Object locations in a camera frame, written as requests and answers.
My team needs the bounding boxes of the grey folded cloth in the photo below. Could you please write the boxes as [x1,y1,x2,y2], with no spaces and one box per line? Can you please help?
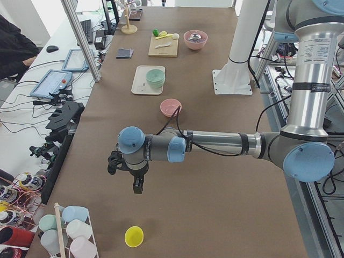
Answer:
[116,48,134,59]

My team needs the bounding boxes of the blue teach pendant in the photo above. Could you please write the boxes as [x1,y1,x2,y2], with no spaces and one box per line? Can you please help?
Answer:
[61,49,89,73]
[30,69,73,99]

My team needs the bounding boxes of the wooden cutting board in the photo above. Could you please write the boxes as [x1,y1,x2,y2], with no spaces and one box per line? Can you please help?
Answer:
[148,35,178,58]

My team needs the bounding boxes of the black keyboard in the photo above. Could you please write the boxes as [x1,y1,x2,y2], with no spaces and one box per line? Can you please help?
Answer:
[80,19,93,44]

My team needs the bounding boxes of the yellow plastic spoon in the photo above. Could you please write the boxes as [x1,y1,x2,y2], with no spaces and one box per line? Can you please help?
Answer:
[155,33,174,40]

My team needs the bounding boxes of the small pink bowl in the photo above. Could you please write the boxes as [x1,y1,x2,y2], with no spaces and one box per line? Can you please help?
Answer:
[160,98,182,117]

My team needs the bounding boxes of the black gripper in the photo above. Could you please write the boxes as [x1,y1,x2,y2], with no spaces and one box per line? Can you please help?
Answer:
[126,161,149,194]

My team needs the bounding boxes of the blue teach pendant far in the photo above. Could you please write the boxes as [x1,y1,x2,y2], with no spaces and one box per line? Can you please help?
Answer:
[61,49,89,73]

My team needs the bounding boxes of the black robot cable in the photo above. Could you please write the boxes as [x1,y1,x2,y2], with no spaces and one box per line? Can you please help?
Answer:
[155,104,244,156]

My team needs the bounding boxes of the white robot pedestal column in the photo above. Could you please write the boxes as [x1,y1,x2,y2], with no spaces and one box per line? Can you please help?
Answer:
[212,0,270,95]

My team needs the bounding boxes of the metal spoon in bowl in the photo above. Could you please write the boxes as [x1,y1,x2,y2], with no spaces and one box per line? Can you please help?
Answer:
[188,33,204,42]

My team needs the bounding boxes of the green lime toy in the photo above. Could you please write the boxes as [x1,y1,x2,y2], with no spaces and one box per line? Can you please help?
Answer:
[152,29,159,37]

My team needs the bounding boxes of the white cup rack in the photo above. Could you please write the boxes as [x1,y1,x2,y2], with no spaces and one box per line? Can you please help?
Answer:
[38,206,99,257]

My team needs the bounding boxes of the green plastic cup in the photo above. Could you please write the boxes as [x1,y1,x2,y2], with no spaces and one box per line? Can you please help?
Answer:
[38,214,57,232]

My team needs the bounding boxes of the white plastic cup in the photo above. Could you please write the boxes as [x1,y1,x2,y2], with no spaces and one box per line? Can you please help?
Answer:
[66,219,92,239]

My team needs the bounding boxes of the white ceramic spoon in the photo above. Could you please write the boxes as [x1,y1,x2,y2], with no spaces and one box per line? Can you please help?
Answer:
[154,42,172,49]

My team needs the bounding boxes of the blue teach pendant near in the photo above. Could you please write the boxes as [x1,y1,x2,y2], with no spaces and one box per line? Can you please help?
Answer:
[30,69,73,99]

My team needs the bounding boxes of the black computer mouse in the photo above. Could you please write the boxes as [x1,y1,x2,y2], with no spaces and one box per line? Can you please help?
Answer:
[46,45,59,53]

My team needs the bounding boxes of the blue plastic cup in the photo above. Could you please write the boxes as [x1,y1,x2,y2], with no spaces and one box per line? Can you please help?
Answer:
[62,206,88,223]

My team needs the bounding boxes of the large pink bowl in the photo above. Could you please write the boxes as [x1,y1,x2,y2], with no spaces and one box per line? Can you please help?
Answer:
[183,30,208,50]

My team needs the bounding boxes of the cream rectangular tray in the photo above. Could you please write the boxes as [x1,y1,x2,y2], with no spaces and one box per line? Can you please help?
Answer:
[131,65,166,95]

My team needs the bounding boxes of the white round toy food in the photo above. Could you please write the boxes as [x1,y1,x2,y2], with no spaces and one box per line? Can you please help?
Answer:
[172,33,180,40]

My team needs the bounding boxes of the black tool holder stand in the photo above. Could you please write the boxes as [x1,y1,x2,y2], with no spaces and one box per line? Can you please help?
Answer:
[41,101,85,204]

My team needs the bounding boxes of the wooden mug tree stand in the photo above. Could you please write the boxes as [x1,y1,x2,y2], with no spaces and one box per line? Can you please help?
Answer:
[118,1,138,34]

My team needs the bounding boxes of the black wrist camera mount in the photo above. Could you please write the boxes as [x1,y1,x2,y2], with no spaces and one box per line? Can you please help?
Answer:
[107,150,127,175]

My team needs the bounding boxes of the aluminium frame post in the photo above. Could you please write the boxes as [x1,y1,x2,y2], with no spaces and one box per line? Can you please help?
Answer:
[60,0,101,82]

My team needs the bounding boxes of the green stacked bowls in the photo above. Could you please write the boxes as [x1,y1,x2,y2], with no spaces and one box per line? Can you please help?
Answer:
[146,69,165,88]

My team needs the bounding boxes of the wooden stick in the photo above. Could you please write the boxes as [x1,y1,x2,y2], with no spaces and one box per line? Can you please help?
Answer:
[54,203,66,258]

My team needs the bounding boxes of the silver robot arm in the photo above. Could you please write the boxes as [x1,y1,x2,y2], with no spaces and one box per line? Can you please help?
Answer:
[107,1,343,194]

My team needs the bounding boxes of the pink plastic cup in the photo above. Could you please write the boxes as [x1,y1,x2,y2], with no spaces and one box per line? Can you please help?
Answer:
[70,236,97,258]

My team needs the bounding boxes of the yellow plastic cup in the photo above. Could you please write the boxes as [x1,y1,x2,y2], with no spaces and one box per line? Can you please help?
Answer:
[124,226,144,248]

